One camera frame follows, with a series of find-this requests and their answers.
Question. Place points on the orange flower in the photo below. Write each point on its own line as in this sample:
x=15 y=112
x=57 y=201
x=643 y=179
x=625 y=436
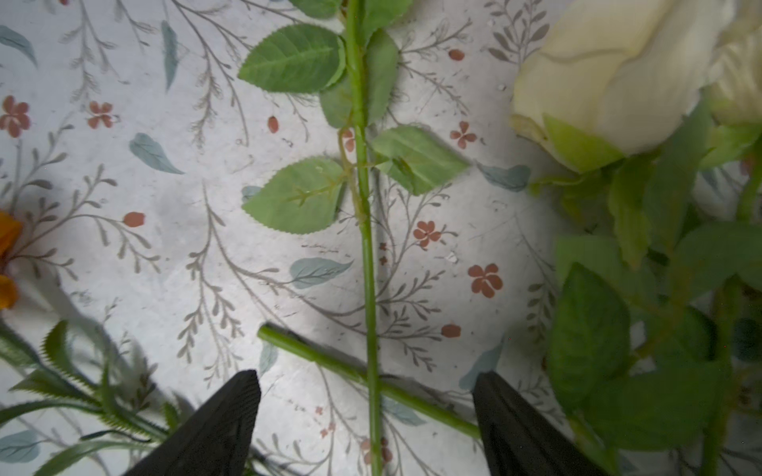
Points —
x=11 y=231

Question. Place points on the orange tulip bud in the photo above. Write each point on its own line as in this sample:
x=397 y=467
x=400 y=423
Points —
x=344 y=366

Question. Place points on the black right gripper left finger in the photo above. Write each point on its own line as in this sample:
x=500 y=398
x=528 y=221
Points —
x=217 y=437

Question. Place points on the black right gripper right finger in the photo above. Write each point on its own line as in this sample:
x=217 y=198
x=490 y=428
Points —
x=518 y=440

